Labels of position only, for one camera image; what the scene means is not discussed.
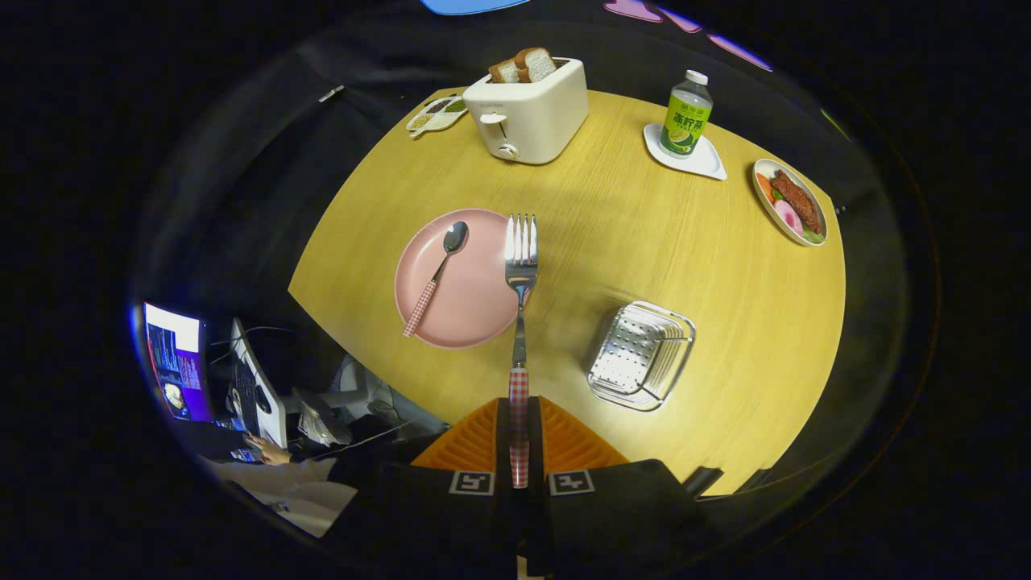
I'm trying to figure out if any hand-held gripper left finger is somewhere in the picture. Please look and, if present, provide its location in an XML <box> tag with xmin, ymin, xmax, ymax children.
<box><xmin>322</xmin><ymin>396</ymin><xmax>518</xmax><ymax>566</ymax></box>

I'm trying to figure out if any white coaster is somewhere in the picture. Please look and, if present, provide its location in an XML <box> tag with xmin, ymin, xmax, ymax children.
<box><xmin>643</xmin><ymin>122</ymin><xmax>727</xmax><ymax>181</ymax></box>

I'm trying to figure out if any spoon with checkered handle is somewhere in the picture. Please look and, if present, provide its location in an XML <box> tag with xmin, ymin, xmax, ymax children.
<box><xmin>402</xmin><ymin>221</ymin><xmax>470</xmax><ymax>338</ymax></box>

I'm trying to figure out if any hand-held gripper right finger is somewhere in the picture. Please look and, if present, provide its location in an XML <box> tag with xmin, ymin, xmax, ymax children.
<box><xmin>526</xmin><ymin>396</ymin><xmax>727</xmax><ymax>566</ymax></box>

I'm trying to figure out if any white plate of food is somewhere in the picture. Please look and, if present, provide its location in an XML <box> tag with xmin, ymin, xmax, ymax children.
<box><xmin>752</xmin><ymin>158</ymin><xmax>829</xmax><ymax>247</ymax></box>

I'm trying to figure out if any grey office chair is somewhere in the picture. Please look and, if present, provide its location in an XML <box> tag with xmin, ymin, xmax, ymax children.
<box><xmin>292</xmin><ymin>354</ymin><xmax>449</xmax><ymax>449</ymax></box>

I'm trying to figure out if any large bread slice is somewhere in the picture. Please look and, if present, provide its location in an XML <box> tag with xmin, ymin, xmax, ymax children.
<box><xmin>514</xmin><ymin>47</ymin><xmax>557</xmax><ymax>83</ymax></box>

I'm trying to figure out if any white laptop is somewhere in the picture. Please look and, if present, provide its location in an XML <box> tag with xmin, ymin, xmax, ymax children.
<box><xmin>230</xmin><ymin>318</ymin><xmax>288</xmax><ymax>449</ymax></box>

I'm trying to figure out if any fork with checkered handle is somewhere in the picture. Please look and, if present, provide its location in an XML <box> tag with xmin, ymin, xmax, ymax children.
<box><xmin>504</xmin><ymin>213</ymin><xmax>539</xmax><ymax>489</ymax></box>

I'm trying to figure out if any lit computer monitor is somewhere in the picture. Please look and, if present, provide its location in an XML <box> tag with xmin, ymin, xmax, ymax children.
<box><xmin>143</xmin><ymin>302</ymin><xmax>212</xmax><ymax>423</ymax></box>

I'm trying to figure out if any white toaster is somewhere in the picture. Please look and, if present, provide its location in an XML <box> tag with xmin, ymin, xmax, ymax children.
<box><xmin>462</xmin><ymin>57</ymin><xmax>590</xmax><ymax>166</ymax></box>

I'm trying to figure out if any metal wire basket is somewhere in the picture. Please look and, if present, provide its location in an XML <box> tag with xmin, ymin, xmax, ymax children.
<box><xmin>586</xmin><ymin>300</ymin><xmax>697</xmax><ymax>412</ymax></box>

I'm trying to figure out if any green label drink bottle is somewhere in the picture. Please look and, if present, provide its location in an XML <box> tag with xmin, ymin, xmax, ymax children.
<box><xmin>659</xmin><ymin>69</ymin><xmax>714</xmax><ymax>158</ymax></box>

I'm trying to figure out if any white divided condiment dish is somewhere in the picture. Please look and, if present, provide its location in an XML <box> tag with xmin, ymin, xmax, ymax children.
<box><xmin>405</xmin><ymin>95</ymin><xmax>469</xmax><ymax>139</ymax></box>

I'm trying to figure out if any pink plate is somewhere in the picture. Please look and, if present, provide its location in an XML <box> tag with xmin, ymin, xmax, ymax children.
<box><xmin>394</xmin><ymin>208</ymin><xmax>524</xmax><ymax>350</ymax></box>

